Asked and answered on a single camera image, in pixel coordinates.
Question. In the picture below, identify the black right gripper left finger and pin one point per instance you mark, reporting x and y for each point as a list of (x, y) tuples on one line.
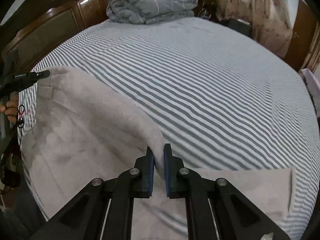
[(103, 209)]

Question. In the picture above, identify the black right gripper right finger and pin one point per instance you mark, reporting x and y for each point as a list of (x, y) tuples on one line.
[(215, 209)]

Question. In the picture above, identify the light grey pants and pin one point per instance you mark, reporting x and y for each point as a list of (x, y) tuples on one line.
[(86, 130)]

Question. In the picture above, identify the person's left hand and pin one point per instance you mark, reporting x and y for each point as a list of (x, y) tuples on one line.
[(10, 109)]

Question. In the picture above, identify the dark wooden headboard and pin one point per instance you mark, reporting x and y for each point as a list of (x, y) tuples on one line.
[(37, 39)]

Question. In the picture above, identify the blue white striped bed sheet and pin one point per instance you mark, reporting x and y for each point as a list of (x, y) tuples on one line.
[(223, 102)]

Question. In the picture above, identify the folded grey blue quilt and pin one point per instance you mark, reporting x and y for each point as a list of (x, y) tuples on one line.
[(149, 11)]

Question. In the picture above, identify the purple cloth covered furniture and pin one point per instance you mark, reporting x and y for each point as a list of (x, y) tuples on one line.
[(312, 85)]

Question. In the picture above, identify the black bedside box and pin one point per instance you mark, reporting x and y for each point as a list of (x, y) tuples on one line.
[(240, 26)]

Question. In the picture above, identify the brown wooden door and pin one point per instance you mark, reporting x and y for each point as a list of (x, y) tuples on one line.
[(303, 31)]

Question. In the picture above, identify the floral beige curtain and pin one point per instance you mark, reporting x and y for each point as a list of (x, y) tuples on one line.
[(270, 21)]

